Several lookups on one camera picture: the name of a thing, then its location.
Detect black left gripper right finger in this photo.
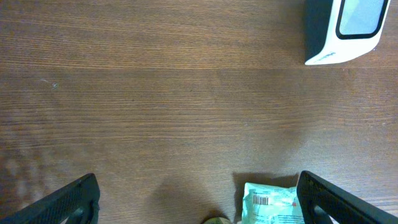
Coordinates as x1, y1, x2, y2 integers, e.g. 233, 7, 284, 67
297, 170, 397, 224

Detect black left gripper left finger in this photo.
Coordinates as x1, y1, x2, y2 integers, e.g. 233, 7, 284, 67
1, 173, 100, 224

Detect light green tissue pack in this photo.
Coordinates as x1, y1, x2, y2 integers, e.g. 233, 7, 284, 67
241, 182, 305, 224

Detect green lid jar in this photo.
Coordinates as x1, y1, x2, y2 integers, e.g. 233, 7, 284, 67
203, 217, 233, 224

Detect white barcode scanner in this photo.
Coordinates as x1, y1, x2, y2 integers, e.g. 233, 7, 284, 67
303, 0, 391, 65

